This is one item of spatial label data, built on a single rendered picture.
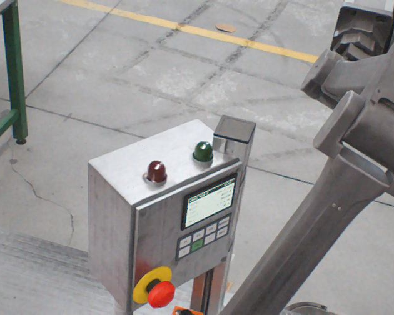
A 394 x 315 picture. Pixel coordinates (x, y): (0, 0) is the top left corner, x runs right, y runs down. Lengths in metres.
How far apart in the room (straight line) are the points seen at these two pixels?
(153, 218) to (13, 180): 2.30
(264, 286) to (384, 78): 0.26
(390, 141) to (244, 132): 0.21
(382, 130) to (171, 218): 0.27
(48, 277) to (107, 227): 0.72
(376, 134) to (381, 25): 0.50
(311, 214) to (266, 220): 2.21
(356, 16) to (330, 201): 0.52
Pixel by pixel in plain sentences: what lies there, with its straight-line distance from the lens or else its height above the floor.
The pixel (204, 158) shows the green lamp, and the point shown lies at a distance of 0.82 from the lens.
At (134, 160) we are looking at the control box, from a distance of 0.82.
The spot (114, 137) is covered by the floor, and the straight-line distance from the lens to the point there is 3.29.
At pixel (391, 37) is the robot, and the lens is 1.23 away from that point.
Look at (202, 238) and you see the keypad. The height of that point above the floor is 1.37.
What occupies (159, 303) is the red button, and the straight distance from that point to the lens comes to 0.86.
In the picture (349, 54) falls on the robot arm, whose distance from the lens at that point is 1.10.
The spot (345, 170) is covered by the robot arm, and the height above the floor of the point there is 1.56.
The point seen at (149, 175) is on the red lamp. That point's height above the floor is 1.48.
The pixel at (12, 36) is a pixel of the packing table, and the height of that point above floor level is 0.56.
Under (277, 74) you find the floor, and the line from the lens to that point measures 3.92.
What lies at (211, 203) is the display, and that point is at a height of 1.43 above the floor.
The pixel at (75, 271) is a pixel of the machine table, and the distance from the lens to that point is 1.56.
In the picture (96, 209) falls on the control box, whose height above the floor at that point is 1.41.
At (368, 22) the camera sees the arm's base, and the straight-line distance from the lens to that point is 1.18.
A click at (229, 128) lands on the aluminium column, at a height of 1.50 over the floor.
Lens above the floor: 1.99
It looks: 39 degrees down
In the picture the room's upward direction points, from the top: 7 degrees clockwise
